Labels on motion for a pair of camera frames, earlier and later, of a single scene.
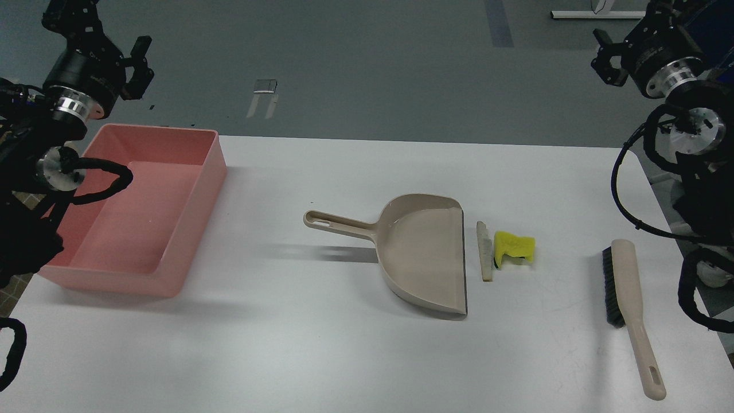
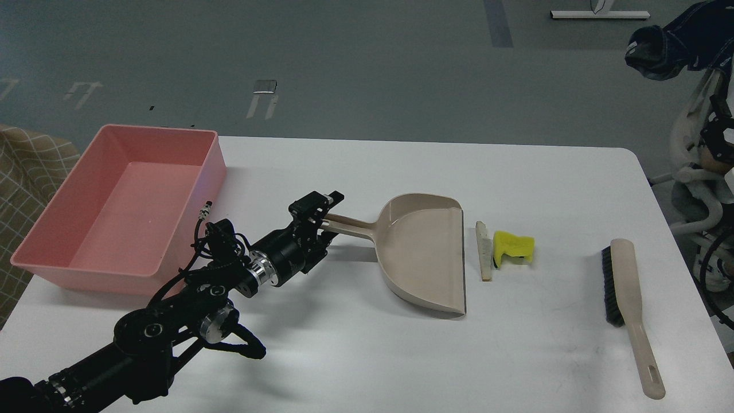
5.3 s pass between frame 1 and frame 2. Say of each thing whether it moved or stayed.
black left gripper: moved
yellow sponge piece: stayed
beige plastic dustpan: stayed
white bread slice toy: stayed
